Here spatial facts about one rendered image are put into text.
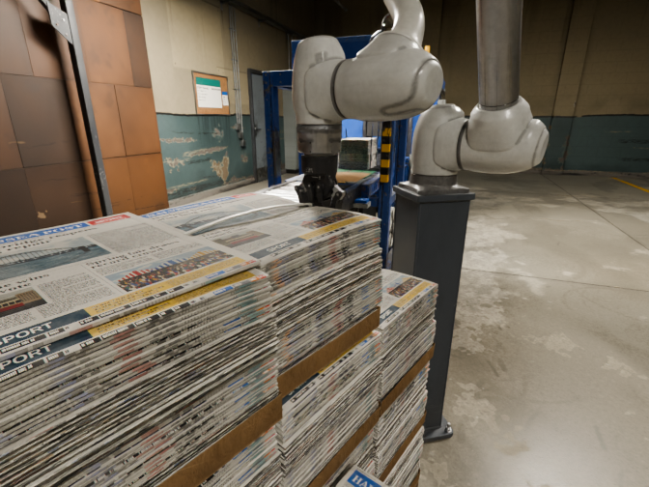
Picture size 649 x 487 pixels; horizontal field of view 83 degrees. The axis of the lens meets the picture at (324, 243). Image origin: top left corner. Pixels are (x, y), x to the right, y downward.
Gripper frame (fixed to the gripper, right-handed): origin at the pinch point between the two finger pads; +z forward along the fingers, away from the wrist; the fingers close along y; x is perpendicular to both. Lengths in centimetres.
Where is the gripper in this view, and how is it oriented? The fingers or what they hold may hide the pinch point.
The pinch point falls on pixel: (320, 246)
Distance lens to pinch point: 81.7
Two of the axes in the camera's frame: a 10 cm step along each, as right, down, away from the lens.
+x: 6.3, -2.6, 7.3
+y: 7.8, 2.0, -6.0
